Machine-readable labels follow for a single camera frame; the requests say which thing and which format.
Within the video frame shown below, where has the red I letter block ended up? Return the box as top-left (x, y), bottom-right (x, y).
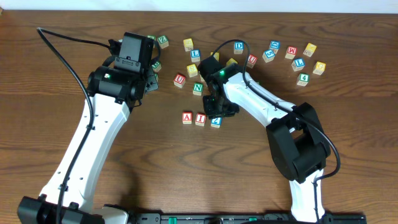
top-left (195, 113), bottom-right (206, 126)

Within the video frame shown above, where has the yellow block centre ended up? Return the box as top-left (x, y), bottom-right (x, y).
top-left (226, 58), bottom-right (238, 66)

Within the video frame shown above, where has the green 4 number block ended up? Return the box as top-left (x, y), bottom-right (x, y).
top-left (296, 73), bottom-right (310, 86)

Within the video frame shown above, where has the blue D block upright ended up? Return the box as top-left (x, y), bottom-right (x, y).
top-left (234, 42), bottom-right (244, 55)

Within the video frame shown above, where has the blue D block tilted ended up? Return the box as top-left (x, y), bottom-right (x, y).
top-left (269, 40), bottom-right (280, 54)

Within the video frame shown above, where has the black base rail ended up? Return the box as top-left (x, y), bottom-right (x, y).
top-left (127, 212), bottom-right (367, 224)

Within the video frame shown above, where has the yellow block top middle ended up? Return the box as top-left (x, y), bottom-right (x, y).
top-left (183, 38), bottom-right (194, 52)

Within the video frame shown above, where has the blue L block middle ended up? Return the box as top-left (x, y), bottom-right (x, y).
top-left (190, 49), bottom-right (201, 63)

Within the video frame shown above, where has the green Z letter block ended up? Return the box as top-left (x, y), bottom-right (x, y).
top-left (157, 35), bottom-right (169, 49)

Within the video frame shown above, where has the blue 5 number block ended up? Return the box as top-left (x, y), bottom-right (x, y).
top-left (262, 49), bottom-right (275, 63)

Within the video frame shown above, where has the blue l block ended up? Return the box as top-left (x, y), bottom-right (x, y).
top-left (190, 49), bottom-right (201, 63)
top-left (292, 58), bottom-right (305, 72)

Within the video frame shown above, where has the green J block far left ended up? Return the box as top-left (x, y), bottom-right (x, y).
top-left (147, 35), bottom-right (157, 41)

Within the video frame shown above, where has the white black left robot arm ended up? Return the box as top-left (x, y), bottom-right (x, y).
top-left (17, 28), bottom-right (160, 223)

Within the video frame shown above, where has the red u block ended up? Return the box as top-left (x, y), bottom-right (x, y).
top-left (174, 73), bottom-right (186, 88)
top-left (246, 54), bottom-right (258, 68)

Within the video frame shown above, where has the blue 2 number block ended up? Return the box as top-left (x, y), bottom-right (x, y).
top-left (211, 118), bottom-right (222, 128)

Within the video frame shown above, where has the red U block left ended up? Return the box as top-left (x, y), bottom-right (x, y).
top-left (174, 73), bottom-right (186, 88)

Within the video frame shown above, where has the red M letter block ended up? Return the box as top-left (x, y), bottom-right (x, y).
top-left (285, 46), bottom-right (297, 60)

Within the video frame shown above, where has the yellow G letter block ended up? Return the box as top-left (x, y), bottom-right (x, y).
top-left (313, 61), bottom-right (326, 75)

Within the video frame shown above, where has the green N letter block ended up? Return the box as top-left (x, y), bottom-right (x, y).
top-left (193, 82), bottom-right (203, 96)

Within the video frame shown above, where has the yellow K block right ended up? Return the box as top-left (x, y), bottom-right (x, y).
top-left (303, 43), bottom-right (317, 57)

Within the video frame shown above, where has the red A letter block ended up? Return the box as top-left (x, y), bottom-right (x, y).
top-left (182, 112), bottom-right (193, 124)

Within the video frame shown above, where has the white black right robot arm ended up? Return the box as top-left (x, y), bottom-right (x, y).
top-left (198, 56), bottom-right (331, 223)

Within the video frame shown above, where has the yellow S letter block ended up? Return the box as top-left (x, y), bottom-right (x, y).
top-left (187, 64), bottom-right (198, 77)

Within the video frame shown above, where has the green B letter block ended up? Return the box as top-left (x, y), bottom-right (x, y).
top-left (152, 61), bottom-right (162, 73)

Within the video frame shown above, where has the red U block right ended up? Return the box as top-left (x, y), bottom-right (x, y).
top-left (246, 54), bottom-right (258, 68)

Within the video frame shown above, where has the blue L block right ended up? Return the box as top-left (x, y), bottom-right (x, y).
top-left (292, 58), bottom-right (305, 72)

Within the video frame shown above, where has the yellow O letter block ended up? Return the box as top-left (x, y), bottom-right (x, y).
top-left (211, 52), bottom-right (220, 62)

